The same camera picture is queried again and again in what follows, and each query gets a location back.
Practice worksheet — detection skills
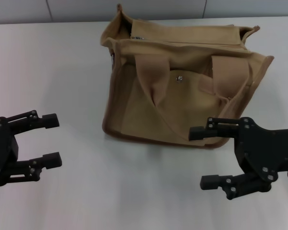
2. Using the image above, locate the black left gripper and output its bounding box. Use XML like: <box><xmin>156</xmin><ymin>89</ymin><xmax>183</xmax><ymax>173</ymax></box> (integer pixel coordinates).
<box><xmin>0</xmin><ymin>109</ymin><xmax>62</xmax><ymax>188</ymax></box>

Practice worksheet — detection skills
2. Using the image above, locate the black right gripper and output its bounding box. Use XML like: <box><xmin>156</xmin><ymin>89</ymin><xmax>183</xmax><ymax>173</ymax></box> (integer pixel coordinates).
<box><xmin>189</xmin><ymin>116</ymin><xmax>288</xmax><ymax>201</ymax></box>

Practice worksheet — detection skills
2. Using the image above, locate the khaki canvas food bag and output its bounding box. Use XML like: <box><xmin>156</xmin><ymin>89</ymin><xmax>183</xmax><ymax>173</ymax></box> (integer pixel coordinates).
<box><xmin>99</xmin><ymin>3</ymin><xmax>275</xmax><ymax>147</ymax></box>

